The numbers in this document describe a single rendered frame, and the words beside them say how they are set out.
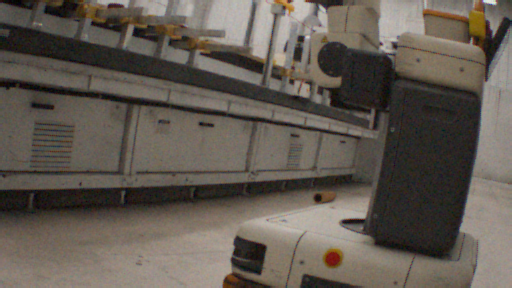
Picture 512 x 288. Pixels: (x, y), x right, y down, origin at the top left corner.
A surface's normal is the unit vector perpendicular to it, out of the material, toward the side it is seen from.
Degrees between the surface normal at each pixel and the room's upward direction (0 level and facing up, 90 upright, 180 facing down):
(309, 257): 90
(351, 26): 90
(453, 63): 90
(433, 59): 90
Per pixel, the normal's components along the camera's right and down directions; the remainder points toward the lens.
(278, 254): -0.45, -0.04
